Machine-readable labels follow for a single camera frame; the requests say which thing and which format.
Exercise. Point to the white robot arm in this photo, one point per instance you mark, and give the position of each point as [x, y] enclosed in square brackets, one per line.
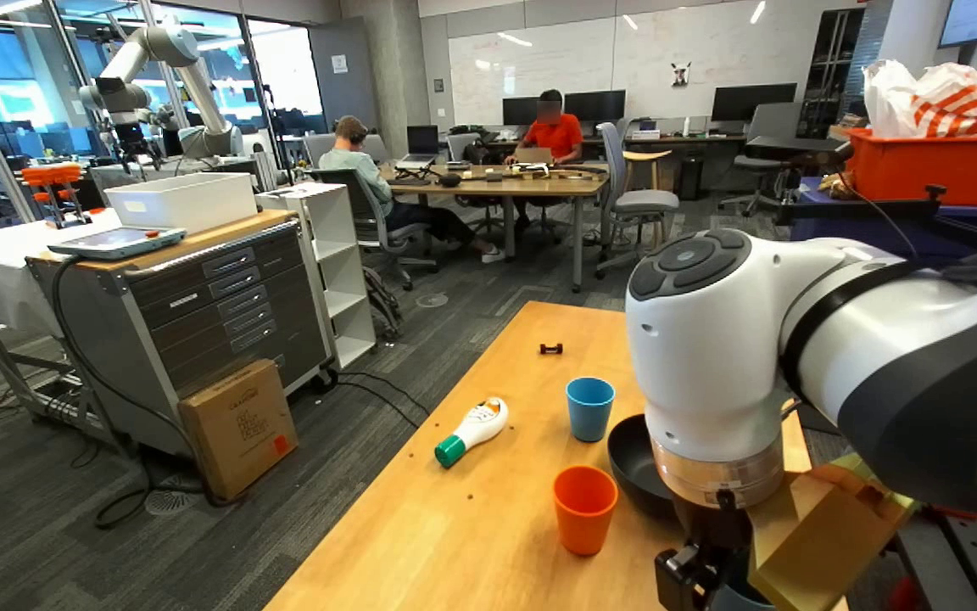
[875, 346]

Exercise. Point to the person in orange shirt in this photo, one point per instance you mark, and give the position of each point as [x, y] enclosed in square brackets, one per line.
[553, 131]

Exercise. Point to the orange plastic cup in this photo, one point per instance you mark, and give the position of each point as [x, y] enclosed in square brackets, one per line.
[585, 503]

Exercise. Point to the white bottle green cap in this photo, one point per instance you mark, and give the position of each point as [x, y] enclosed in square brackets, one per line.
[484, 421]

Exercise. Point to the light blue plastic cup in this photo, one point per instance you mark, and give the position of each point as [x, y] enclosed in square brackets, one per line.
[587, 406]

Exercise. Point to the small black clip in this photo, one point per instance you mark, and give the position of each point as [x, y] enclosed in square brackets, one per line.
[551, 349]

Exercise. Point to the person in green shirt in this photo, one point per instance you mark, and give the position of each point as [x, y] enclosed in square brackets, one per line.
[367, 180]

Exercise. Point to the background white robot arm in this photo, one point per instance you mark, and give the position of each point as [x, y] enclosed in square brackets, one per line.
[120, 93]

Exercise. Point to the cardboard box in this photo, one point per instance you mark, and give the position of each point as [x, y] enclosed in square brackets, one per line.
[239, 428]

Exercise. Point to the white shelf unit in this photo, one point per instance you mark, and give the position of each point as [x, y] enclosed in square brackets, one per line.
[327, 217]

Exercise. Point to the orange plastic bin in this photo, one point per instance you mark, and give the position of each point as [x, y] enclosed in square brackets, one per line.
[897, 168]

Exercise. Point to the black bowl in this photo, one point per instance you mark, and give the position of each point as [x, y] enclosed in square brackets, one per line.
[634, 470]

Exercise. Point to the wooden background table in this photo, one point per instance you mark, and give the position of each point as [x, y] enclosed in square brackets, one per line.
[560, 185]

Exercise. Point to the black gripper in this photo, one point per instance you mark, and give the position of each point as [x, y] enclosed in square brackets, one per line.
[709, 564]

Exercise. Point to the grey drawer cabinet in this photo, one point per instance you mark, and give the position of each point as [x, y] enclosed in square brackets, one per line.
[157, 328]

